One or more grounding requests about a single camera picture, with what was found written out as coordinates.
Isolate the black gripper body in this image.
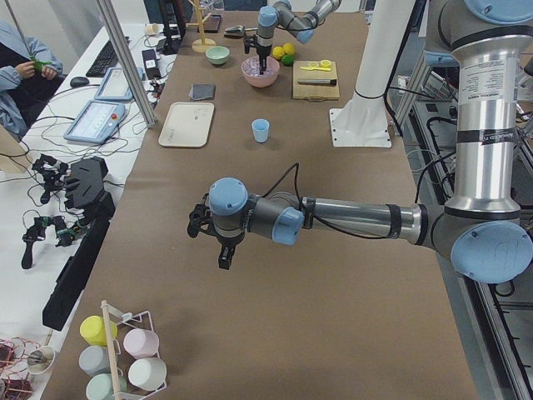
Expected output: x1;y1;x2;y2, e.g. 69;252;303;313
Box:
243;34;257;54
187;193;213;238

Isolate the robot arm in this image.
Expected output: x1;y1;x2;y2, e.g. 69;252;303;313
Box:
187;1;532;284
243;0;341;75

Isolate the metal ice scoop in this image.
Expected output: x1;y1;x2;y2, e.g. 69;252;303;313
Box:
224;25;257;38

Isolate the pink bowl of ice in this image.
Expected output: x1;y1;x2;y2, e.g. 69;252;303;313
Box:
241;56;280;88

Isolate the light blue plastic cup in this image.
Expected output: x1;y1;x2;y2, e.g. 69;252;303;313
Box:
251;118;270;143

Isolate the paper cup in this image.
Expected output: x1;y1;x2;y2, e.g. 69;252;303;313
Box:
144;23;160;37

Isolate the pink cup on rack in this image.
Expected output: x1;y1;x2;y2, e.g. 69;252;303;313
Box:
123;328;160;359

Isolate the white cup on rack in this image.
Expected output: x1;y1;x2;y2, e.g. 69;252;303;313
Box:
127;357;167;391

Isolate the yellow cup on rack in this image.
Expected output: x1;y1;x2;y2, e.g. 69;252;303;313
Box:
79;315;107;347

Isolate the grey cup on rack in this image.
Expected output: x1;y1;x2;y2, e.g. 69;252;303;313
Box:
78;345;111;378

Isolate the green cup on rack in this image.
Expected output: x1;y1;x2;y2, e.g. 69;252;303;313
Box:
85;373;114;400

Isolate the yellow lemon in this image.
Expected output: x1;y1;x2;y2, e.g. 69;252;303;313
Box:
282;42;296;56
271;47;286;60

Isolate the green lime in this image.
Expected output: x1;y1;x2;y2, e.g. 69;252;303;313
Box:
281;54;294;67

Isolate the green bowl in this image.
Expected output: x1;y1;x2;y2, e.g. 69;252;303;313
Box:
205;46;231;66

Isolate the yellow plastic knife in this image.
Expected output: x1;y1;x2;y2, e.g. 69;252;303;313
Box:
299;66;331;72

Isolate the wooden glass stand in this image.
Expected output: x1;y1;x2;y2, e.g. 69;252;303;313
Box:
187;0;217;53

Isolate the wooden cutting board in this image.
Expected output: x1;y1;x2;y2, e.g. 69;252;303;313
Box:
292;59;340;101

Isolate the cream rabbit tray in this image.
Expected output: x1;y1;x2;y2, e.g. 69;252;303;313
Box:
158;102;215;148

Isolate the black gripper stand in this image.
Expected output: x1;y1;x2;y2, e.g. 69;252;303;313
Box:
42;157;116;331

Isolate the near teach pendant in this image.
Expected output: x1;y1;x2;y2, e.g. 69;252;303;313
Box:
63;100;126;144

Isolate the teach pendant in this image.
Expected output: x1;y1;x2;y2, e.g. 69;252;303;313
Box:
94;67;133;103
63;100;126;144

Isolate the far teach pendant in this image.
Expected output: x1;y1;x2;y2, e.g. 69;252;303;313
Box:
94;67;133;103

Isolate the black keyboard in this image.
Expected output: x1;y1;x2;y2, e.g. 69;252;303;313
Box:
85;40;119;78

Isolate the black computer mouse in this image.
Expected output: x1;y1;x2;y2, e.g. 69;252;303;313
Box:
69;77;90;88

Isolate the person in blue coat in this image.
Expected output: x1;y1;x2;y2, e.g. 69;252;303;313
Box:
1;21;63;139

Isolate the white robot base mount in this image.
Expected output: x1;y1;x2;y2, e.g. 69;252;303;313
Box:
330;0;415;148

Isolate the aluminium frame post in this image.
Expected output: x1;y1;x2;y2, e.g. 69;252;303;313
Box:
97;0;157;128

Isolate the white wire cup rack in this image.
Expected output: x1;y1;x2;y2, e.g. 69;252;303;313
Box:
101;300;167;399

